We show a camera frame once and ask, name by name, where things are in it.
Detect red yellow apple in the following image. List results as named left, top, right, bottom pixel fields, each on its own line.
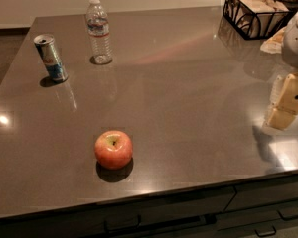
left=94, top=131, right=133, bottom=170

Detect white napkins in basket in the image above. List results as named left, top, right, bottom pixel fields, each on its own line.
left=230, top=0, right=290, bottom=39

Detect black wire basket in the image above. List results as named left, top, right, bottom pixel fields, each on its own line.
left=223, top=0, right=292, bottom=41

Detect drawer handle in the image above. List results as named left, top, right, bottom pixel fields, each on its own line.
left=254, top=226, right=277, bottom=238
left=104, top=214, right=142, bottom=233
left=278, top=206, right=298, bottom=221

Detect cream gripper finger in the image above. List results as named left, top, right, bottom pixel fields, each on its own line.
left=270, top=75, right=285, bottom=106
left=266, top=71, right=298, bottom=130

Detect clear plastic water bottle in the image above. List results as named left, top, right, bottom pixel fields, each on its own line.
left=85, top=0, right=112, bottom=64

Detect left drawer handle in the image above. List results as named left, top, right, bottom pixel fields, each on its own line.
left=104, top=214, right=142, bottom=233

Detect silver blue redbull can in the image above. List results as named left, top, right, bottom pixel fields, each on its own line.
left=34, top=34, right=68, bottom=83

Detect upper right drawer handle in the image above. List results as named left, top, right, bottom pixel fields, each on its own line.
left=278, top=206, right=298, bottom=221

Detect lower right drawer handle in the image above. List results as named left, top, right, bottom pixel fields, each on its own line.
left=254, top=226, right=277, bottom=238

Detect snack bag on counter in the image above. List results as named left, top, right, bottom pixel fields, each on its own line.
left=260, top=27, right=285, bottom=54

